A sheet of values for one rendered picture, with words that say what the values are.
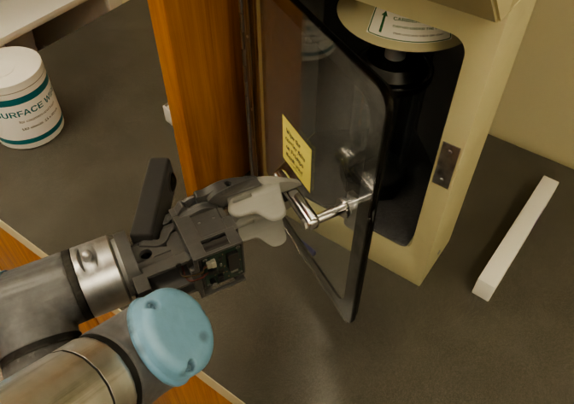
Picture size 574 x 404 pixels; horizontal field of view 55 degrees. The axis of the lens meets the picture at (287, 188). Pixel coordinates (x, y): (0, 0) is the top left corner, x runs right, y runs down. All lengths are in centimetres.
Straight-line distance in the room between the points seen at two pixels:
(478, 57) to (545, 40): 48
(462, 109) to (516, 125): 54
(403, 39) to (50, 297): 46
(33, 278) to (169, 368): 20
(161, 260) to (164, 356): 17
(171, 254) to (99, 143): 59
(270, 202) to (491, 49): 27
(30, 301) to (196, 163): 40
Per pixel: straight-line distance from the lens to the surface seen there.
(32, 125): 114
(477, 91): 62
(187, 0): 74
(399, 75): 74
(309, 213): 61
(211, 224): 58
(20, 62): 114
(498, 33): 59
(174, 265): 57
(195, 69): 79
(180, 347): 44
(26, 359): 56
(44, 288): 57
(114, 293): 57
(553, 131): 116
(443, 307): 89
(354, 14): 69
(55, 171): 111
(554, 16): 105
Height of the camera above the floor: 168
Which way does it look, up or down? 48 degrees down
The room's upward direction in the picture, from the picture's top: straight up
